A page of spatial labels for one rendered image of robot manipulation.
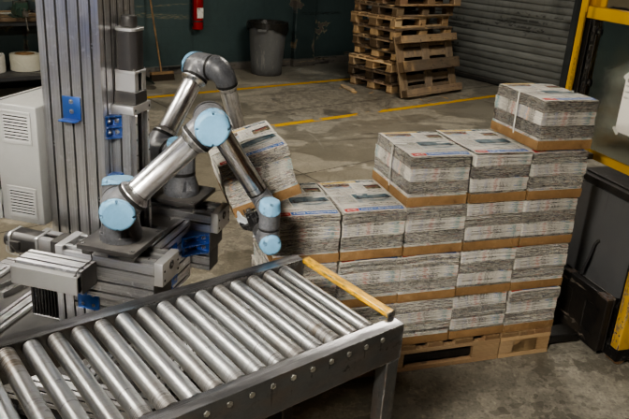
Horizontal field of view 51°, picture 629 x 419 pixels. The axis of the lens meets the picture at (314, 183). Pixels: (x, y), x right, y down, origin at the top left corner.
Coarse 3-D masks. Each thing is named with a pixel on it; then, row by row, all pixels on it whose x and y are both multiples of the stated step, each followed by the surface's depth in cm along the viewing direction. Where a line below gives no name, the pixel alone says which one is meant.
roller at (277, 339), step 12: (216, 288) 213; (228, 300) 207; (240, 300) 206; (240, 312) 202; (252, 312) 200; (252, 324) 197; (264, 324) 195; (264, 336) 192; (276, 336) 189; (276, 348) 188; (288, 348) 185; (300, 348) 185
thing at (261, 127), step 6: (246, 126) 289; (252, 126) 288; (258, 126) 286; (264, 126) 285; (270, 126) 283; (234, 132) 286; (240, 132) 285; (246, 132) 284; (252, 132) 282; (258, 132) 281; (264, 132) 280; (240, 138) 280; (246, 138) 278; (210, 150) 276; (216, 150) 275; (210, 156) 291
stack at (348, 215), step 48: (336, 192) 294; (384, 192) 298; (288, 240) 269; (336, 240) 275; (384, 240) 283; (432, 240) 291; (480, 240) 298; (336, 288) 287; (384, 288) 292; (432, 288) 299
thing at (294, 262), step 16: (288, 256) 237; (240, 272) 224; (256, 272) 224; (176, 288) 211; (192, 288) 211; (208, 288) 213; (128, 304) 200; (144, 304) 201; (64, 320) 190; (80, 320) 190; (96, 320) 191; (112, 320) 195; (16, 336) 181; (32, 336) 181; (48, 336) 183; (96, 336) 193; (16, 352) 179; (48, 352) 185; (0, 368) 178
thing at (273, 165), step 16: (256, 144) 269; (272, 144) 263; (224, 160) 260; (256, 160) 259; (272, 160) 261; (288, 160) 263; (224, 176) 257; (272, 176) 264; (288, 176) 266; (224, 192) 272; (240, 192) 262; (272, 192) 265
